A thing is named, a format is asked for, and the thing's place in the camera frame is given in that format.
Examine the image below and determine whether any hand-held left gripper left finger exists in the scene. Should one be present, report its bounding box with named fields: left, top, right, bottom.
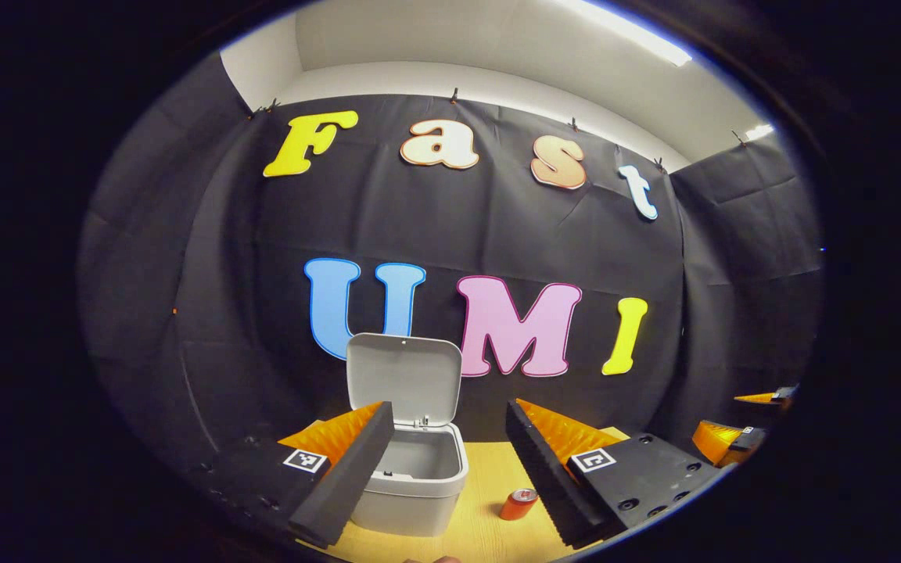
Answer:
left=185, top=401, right=397, bottom=550

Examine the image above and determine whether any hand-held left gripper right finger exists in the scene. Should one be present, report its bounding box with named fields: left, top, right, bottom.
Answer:
left=505, top=399, right=733, bottom=550

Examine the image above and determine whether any orange pop can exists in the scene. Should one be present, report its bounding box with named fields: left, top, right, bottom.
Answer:
left=499, top=488, right=539, bottom=522

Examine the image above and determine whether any white desktop garbage bin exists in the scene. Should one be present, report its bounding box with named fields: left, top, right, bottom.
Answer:
left=346, top=332, right=470, bottom=539

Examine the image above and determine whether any wooden desktop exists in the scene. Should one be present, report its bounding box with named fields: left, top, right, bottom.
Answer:
left=294, top=426, right=655, bottom=563

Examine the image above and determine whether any black backdrop cloth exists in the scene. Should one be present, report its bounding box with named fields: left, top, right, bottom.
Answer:
left=79, top=51, right=825, bottom=486

